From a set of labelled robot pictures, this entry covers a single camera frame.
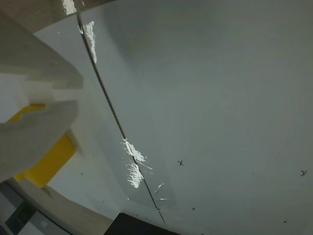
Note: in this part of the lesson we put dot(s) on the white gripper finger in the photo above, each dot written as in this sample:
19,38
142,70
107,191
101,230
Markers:
41,63
36,137

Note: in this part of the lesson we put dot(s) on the yellow square block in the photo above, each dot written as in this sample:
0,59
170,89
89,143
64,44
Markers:
53,159

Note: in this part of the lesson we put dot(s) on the clear tape strip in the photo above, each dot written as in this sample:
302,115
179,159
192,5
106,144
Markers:
156,176
90,39

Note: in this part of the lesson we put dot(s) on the white paper sheet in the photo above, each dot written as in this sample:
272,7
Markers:
220,98
95,117

